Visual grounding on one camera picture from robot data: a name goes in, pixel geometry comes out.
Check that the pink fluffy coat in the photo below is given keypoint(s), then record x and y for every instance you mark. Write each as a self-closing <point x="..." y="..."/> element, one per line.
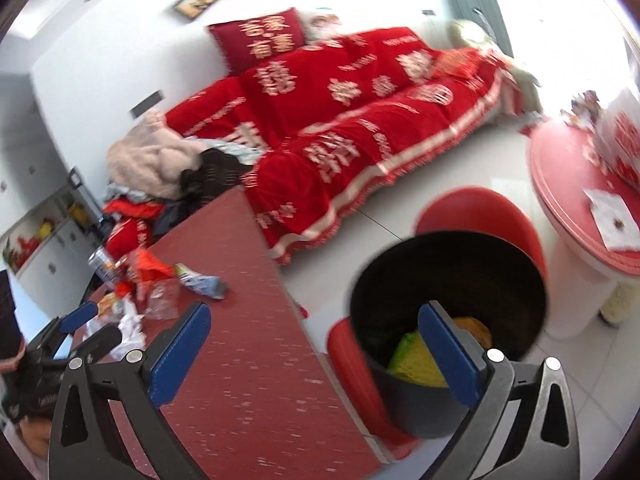
<point x="152" y="157"/>

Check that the red covered sofa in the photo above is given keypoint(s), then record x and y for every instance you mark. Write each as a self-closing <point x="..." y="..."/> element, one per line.
<point x="327" y="124"/>

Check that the white printed cushion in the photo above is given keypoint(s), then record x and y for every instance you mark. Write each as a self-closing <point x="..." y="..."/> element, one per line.
<point x="320" y="24"/>

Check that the person left hand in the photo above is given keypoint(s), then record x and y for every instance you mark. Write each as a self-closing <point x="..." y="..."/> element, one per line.
<point x="36" y="433"/>

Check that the blue a2 milk pouch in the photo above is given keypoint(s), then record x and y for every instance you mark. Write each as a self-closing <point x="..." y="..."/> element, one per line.
<point x="209" y="286"/>

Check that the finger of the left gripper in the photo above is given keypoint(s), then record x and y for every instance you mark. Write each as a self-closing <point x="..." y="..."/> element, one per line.
<point x="97" y="346"/>
<point x="51" y="337"/>

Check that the black camera box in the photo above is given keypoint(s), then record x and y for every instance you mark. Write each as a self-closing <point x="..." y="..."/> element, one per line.
<point x="12" y="342"/>

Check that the cartoon snack bag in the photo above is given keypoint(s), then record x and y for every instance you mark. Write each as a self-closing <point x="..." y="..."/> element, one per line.
<point x="112" y="308"/>

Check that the clear plastic bag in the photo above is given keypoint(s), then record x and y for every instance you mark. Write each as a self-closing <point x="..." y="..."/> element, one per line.
<point x="158" y="300"/>

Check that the silver drink can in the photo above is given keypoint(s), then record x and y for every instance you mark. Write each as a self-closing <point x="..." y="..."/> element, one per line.
<point x="106" y="267"/>

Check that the black clothing pile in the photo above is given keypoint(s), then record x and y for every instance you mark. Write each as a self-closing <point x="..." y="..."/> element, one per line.
<point x="217" y="173"/>

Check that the white sideboard cabinet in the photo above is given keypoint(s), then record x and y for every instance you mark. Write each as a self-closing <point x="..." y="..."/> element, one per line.
<point x="46" y="249"/>

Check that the small red embroidered cushion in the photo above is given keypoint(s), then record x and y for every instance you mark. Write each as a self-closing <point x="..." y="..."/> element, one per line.
<point x="460" y="63"/>

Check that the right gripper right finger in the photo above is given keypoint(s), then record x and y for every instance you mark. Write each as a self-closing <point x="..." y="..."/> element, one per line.
<point x="543" y="440"/>

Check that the white napkin on table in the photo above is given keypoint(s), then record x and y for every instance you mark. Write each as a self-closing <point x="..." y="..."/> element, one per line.
<point x="614" y="221"/>

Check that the red dotted plastic bag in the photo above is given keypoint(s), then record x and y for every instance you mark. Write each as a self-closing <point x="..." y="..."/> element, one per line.
<point x="138" y="272"/>

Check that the red square pillow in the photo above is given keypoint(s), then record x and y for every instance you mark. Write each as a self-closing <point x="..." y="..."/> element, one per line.
<point x="245" y="43"/>

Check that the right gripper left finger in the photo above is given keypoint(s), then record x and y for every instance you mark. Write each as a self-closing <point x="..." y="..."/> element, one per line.
<point x="85" y="439"/>

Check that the black round trash bin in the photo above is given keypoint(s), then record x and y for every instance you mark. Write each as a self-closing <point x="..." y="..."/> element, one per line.
<point x="422" y="286"/>

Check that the small left photo frame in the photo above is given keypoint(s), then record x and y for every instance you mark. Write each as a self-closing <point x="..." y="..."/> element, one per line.
<point x="192" y="9"/>

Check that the red round coffee table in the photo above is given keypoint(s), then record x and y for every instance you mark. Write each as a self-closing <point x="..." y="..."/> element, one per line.
<point x="582" y="273"/>

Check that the red curved stool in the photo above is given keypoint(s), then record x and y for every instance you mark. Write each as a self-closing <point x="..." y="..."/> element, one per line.
<point x="464" y="209"/>

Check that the white plastic shopping bag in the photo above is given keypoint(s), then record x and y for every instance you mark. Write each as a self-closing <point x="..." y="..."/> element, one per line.
<point x="617" y="138"/>

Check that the orange snack wrapper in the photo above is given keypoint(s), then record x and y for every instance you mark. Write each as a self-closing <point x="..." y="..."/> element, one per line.
<point x="477" y="329"/>

